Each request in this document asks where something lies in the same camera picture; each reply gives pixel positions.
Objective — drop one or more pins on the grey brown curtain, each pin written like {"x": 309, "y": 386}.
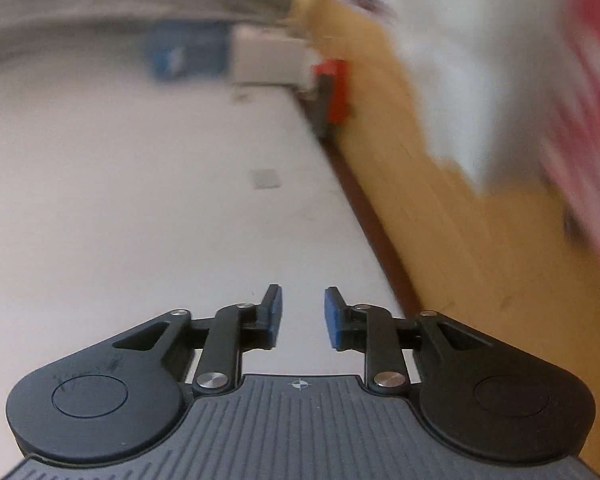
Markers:
{"x": 105, "y": 5}

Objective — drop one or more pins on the white printed sweatshirt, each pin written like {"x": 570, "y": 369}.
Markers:
{"x": 470, "y": 70}

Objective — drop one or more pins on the red floor tool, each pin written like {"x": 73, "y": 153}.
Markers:
{"x": 336, "y": 90}

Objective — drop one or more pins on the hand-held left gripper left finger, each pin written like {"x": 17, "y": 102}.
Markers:
{"x": 275, "y": 312}

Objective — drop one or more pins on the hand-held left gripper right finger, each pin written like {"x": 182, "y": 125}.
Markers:
{"x": 332, "y": 317}

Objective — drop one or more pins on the pink floral blanket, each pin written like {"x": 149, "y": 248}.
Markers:
{"x": 595, "y": 110}

